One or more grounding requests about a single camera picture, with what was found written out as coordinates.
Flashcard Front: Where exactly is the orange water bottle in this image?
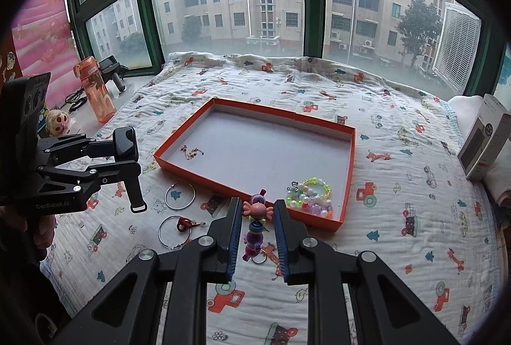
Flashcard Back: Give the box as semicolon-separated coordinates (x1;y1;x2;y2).
73;56;117;124

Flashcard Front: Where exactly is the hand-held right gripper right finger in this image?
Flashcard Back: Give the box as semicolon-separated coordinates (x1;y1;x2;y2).
273;199;464;345

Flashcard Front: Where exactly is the colourful bead bracelet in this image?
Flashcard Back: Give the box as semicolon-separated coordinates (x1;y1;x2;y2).
242;188;276;264

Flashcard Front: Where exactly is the black cable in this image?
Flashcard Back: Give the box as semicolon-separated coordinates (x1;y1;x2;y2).
64;89;89;113

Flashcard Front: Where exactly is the thin chain necklace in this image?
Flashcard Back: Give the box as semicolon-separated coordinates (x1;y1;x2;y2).
180;145;205;161

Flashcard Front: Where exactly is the person's left hand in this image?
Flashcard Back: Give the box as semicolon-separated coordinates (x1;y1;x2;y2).
25;215;57;263

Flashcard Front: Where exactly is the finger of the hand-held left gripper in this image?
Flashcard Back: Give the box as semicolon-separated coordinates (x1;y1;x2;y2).
37;133;117;167
37;162;143;194

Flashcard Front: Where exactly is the pink printed curtain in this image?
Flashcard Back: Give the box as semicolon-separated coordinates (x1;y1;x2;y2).
11;0;81;111

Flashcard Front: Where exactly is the black smart band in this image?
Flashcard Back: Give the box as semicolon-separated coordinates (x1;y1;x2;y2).
113;126;147;214

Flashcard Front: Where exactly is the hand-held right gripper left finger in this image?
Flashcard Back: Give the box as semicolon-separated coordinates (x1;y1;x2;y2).
52;197;244;345

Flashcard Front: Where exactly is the red beaded charm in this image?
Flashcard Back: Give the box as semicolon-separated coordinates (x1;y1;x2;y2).
176;217;207;231

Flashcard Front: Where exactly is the pastel pearl bead bracelet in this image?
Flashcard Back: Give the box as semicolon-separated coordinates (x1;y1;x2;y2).
285;185;334;219

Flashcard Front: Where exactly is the cartoon printed blanket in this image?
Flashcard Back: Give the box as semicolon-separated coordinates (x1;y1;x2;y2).
40;51;504;345

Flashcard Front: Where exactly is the white skull toy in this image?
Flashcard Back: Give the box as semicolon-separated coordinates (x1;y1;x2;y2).
45;109;72;137

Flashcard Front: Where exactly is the black handheld device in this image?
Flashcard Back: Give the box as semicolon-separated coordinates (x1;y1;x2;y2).
98;55;129;94

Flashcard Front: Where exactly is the grey product box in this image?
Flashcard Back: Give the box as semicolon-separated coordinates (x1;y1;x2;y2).
457;93;511;182

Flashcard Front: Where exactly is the green window frame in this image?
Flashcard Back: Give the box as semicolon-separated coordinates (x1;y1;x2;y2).
64;0;511;99

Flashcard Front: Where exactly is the white louvred cover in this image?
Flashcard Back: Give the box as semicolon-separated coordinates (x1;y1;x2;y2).
433;2;482;97

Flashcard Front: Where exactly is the silver hoop earring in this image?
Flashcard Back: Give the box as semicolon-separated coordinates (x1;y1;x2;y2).
165;184;196;211
158;215;193;250

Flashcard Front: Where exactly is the orange shallow tray box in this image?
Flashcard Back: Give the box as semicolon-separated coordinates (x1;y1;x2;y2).
154;98;357;233

